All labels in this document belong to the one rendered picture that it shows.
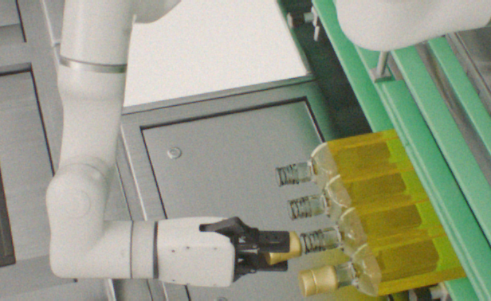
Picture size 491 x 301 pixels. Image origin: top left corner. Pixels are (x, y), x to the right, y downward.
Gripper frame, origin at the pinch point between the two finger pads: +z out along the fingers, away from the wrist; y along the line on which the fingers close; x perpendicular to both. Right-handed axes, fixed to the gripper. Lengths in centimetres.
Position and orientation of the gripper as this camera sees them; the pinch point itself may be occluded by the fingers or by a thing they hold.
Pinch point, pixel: (272, 251)
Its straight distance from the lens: 135.7
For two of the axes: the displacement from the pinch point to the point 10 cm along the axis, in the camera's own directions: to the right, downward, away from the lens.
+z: 10.0, 0.2, 0.4
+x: -0.2, -7.6, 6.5
